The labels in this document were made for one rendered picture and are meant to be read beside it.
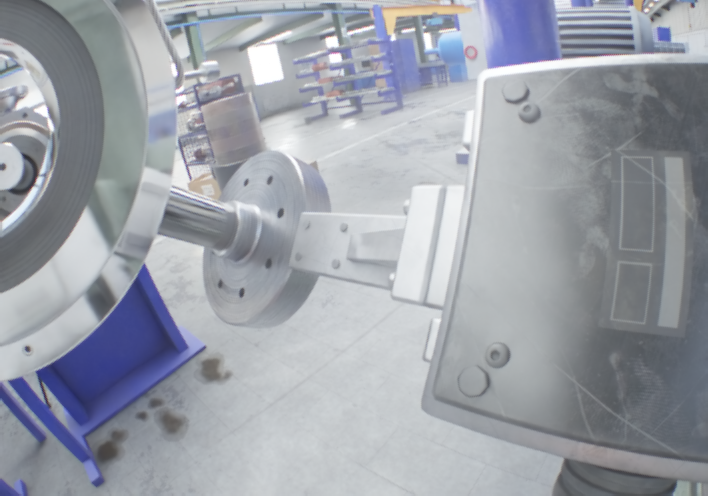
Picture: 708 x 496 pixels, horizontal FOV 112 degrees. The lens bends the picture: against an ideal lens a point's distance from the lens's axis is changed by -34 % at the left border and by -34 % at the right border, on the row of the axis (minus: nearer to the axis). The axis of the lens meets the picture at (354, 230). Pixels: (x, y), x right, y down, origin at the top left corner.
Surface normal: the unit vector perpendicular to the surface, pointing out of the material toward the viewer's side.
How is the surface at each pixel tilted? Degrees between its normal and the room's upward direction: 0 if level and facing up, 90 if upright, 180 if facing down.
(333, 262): 49
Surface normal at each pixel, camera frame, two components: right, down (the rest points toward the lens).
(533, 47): -0.24, 0.45
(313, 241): -0.65, -0.26
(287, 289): 0.58, 0.45
